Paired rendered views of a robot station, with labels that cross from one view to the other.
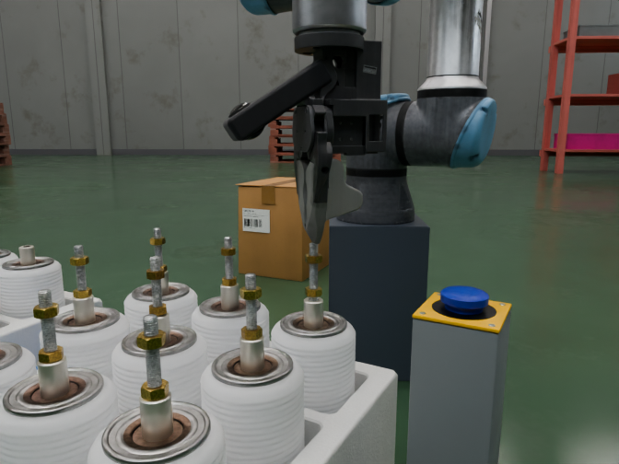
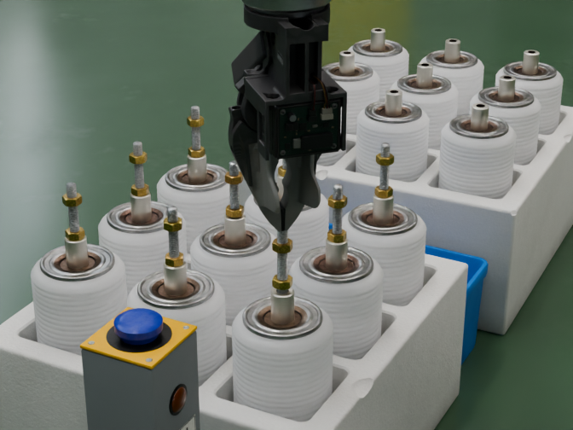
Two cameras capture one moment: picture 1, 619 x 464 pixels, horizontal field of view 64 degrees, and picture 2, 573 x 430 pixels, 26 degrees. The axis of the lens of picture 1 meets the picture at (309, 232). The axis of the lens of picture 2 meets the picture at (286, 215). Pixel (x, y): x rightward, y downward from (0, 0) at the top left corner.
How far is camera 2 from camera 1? 120 cm
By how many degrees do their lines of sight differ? 84
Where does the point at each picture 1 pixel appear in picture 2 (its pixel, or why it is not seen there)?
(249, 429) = not seen: hidden behind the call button
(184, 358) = (205, 259)
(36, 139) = not seen: outside the picture
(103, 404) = (128, 241)
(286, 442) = not seen: hidden behind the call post
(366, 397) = (248, 417)
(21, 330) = (403, 193)
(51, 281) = (470, 158)
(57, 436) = (101, 238)
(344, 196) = (268, 190)
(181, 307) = (355, 243)
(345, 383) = (248, 388)
